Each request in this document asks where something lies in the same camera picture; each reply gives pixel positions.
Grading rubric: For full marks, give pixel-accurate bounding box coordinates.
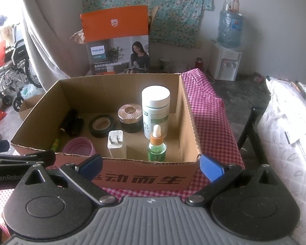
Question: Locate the printed cardboard box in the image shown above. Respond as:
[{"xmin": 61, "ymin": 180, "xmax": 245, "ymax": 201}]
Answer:
[{"xmin": 11, "ymin": 73, "xmax": 202, "ymax": 191}]

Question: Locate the orange printed appliance box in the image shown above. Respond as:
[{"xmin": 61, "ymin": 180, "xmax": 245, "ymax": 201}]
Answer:
[{"xmin": 80, "ymin": 5, "xmax": 150, "ymax": 76}]

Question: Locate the teal floral cloth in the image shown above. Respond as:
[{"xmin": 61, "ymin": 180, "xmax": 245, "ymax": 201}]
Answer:
[{"xmin": 83, "ymin": 0, "xmax": 215, "ymax": 48}]

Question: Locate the white water dispenser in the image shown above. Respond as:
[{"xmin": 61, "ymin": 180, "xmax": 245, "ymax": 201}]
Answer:
[{"xmin": 212, "ymin": 42, "xmax": 243, "ymax": 82}]

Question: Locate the black plastic clip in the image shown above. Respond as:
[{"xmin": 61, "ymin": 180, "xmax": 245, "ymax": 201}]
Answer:
[{"xmin": 60, "ymin": 109, "xmax": 85, "ymax": 137}]

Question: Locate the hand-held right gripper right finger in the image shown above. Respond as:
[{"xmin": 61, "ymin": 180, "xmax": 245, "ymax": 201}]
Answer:
[{"xmin": 186, "ymin": 154, "xmax": 283, "ymax": 206}]

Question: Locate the grey curtain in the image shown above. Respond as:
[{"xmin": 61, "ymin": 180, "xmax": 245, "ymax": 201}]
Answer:
[{"xmin": 17, "ymin": 0, "xmax": 90, "ymax": 92}]

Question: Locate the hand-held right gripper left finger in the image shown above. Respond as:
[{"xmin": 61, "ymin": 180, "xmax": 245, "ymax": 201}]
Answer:
[{"xmin": 24, "ymin": 154, "xmax": 119, "ymax": 206}]

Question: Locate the green glass dropper bottle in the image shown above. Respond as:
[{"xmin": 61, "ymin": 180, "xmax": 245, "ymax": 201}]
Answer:
[{"xmin": 147, "ymin": 124, "xmax": 167, "ymax": 162}]

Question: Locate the white quilt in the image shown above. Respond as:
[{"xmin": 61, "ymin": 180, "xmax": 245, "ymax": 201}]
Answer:
[{"xmin": 255, "ymin": 75, "xmax": 306, "ymax": 245}]

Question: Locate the white charger plug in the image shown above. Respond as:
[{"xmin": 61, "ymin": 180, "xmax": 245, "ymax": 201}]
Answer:
[{"xmin": 107, "ymin": 130, "xmax": 126, "ymax": 159}]

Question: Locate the dark jar with gold lid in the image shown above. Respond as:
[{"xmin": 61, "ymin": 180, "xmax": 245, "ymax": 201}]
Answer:
[{"xmin": 117, "ymin": 103, "xmax": 143, "ymax": 134}]

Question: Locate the pink plastic bowl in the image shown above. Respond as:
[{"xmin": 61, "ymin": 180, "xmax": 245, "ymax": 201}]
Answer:
[{"xmin": 62, "ymin": 137, "xmax": 96, "ymax": 156}]

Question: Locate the small cardboard box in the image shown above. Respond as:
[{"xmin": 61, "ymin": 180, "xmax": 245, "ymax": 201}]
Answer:
[{"xmin": 18, "ymin": 101, "xmax": 45, "ymax": 119}]

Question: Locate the teal plastic bag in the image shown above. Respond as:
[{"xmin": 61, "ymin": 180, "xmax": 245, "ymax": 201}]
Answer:
[{"xmin": 20, "ymin": 84, "xmax": 45, "ymax": 100}]

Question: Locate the folded wheelchair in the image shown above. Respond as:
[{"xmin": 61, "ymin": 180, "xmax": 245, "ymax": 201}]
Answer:
[{"xmin": 0, "ymin": 23, "xmax": 42, "ymax": 113}]

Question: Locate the brown paper bag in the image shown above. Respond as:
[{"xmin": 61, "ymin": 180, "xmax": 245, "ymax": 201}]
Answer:
[{"xmin": 70, "ymin": 29, "xmax": 86, "ymax": 45}]

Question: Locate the pink checked tablecloth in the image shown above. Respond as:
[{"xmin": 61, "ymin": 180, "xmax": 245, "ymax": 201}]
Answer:
[{"xmin": 0, "ymin": 68, "xmax": 245, "ymax": 235}]

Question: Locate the white supplement bottle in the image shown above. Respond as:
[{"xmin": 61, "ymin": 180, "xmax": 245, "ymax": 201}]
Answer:
[{"xmin": 141, "ymin": 85, "xmax": 171, "ymax": 138}]

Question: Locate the black tape roll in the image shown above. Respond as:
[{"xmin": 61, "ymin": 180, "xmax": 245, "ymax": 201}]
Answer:
[{"xmin": 89, "ymin": 115, "xmax": 116, "ymax": 138}]

